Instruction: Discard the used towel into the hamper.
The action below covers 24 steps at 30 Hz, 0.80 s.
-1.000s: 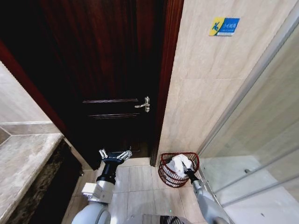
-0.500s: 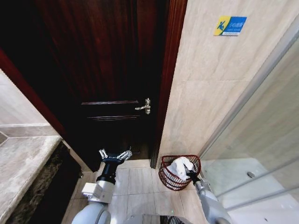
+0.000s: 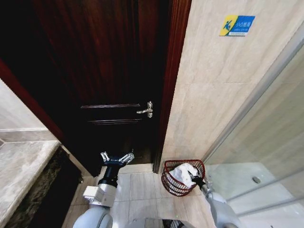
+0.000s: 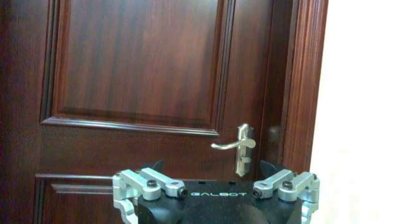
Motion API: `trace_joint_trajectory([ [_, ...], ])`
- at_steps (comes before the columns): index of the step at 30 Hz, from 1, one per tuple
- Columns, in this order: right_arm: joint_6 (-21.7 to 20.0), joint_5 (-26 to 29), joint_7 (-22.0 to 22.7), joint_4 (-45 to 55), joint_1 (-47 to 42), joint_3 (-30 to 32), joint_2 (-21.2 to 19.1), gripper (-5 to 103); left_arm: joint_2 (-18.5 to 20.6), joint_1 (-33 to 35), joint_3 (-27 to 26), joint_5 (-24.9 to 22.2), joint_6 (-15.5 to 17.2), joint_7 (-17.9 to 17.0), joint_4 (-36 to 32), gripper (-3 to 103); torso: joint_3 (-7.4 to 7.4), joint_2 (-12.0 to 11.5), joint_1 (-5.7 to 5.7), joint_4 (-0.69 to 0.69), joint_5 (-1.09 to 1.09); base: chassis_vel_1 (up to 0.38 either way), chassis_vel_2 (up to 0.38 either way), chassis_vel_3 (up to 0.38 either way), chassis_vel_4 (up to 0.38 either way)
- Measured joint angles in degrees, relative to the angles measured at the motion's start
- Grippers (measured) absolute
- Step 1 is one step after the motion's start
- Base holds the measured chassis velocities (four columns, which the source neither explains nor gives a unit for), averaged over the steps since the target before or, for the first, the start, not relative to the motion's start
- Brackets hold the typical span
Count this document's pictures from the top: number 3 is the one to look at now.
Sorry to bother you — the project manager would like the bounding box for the white used towel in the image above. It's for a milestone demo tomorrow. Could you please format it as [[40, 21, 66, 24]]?
[[169, 163, 202, 189]]

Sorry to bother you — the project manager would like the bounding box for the red wire hamper basket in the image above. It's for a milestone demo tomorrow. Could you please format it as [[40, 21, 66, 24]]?
[[161, 159, 206, 198]]

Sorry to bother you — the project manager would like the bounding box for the blue yellow warning sticker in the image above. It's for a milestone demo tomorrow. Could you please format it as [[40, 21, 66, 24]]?
[[218, 15, 256, 37]]

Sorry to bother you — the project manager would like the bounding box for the dark red door frame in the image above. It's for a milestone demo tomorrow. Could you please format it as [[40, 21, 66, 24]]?
[[152, 0, 192, 174]]

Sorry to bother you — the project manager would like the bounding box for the glass shower door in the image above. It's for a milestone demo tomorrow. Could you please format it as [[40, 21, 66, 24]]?
[[203, 27, 304, 217]]

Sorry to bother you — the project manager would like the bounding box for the grey marble vanity counter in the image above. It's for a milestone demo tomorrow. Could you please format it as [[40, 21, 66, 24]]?
[[0, 139, 83, 228]]

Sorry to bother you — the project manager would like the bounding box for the dark wooden door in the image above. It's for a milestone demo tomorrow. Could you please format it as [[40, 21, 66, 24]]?
[[0, 0, 175, 178]]

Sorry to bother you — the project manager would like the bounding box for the silver door handle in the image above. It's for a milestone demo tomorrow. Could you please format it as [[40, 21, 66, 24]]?
[[136, 101, 153, 119]]

